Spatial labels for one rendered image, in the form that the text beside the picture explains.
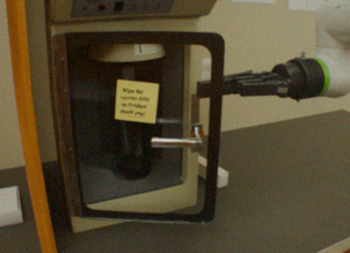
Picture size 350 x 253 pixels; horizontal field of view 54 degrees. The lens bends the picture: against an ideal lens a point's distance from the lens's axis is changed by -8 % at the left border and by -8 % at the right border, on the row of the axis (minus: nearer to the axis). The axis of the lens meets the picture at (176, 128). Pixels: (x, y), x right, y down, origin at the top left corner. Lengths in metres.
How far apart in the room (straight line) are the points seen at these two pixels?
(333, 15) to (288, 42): 0.72
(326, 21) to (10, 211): 0.85
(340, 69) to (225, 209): 0.44
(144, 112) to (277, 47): 0.92
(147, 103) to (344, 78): 0.46
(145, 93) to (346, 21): 0.44
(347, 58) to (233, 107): 0.68
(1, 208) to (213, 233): 0.51
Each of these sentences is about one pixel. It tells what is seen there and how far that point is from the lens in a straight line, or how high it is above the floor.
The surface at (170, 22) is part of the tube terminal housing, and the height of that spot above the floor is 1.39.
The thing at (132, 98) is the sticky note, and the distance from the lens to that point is 0.69.
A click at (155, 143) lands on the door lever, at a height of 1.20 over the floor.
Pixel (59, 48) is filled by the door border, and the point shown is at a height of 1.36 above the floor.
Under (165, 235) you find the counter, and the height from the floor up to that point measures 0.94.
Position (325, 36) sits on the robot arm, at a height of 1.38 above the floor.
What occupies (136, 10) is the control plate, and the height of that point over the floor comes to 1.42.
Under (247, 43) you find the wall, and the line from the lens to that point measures 1.43.
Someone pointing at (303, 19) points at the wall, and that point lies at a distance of 1.60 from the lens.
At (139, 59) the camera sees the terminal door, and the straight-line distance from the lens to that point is 0.67.
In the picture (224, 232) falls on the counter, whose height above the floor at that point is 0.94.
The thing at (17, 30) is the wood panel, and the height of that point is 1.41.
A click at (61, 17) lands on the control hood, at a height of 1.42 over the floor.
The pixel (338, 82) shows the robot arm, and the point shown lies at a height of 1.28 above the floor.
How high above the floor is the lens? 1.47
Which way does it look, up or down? 22 degrees down
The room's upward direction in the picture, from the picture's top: 1 degrees clockwise
